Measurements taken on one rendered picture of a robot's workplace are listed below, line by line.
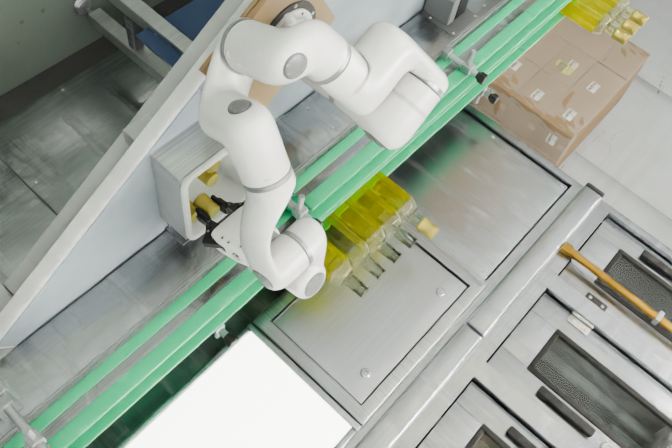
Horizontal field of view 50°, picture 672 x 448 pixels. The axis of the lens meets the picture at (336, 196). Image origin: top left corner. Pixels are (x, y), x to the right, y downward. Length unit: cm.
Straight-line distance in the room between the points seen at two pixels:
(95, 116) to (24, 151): 20
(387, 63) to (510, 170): 95
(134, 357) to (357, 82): 70
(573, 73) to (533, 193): 372
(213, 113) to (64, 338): 60
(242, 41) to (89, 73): 111
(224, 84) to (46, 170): 90
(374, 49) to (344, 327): 74
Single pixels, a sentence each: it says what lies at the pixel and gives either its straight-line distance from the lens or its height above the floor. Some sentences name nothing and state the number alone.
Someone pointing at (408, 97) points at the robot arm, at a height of 105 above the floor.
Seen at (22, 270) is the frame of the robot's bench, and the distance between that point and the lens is 150.
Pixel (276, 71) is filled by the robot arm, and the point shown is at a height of 96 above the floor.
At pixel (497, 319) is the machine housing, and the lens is 178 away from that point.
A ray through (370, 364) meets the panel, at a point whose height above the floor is 124.
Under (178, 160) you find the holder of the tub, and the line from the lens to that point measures 133.
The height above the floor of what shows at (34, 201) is 37.
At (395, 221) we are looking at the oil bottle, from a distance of 166.
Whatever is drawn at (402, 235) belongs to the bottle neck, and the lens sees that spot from 166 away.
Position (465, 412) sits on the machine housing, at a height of 147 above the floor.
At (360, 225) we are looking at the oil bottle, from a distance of 163.
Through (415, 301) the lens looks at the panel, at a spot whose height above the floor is 122.
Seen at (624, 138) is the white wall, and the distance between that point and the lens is 657.
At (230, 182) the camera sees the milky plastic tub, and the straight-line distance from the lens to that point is 154.
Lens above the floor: 143
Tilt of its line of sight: 17 degrees down
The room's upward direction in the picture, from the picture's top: 130 degrees clockwise
